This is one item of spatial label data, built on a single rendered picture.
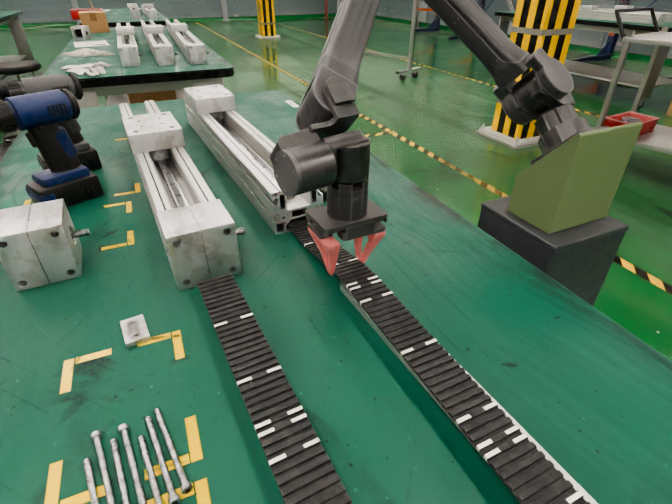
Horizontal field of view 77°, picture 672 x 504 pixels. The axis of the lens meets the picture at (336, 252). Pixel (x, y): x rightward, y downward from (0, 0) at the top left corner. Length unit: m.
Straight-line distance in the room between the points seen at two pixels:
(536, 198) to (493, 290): 0.26
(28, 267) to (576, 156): 0.89
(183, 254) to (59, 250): 0.20
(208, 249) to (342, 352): 0.26
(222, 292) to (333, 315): 0.16
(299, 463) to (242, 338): 0.18
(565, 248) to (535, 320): 0.25
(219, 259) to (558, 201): 0.59
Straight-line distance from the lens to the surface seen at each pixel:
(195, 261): 0.66
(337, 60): 0.61
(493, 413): 0.48
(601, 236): 0.94
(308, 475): 0.42
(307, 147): 0.52
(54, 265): 0.78
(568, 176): 0.83
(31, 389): 0.62
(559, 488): 0.46
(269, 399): 0.47
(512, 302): 0.68
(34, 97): 1.00
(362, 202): 0.57
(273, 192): 0.75
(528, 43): 3.87
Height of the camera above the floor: 1.18
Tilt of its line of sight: 33 degrees down
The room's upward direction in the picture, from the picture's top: straight up
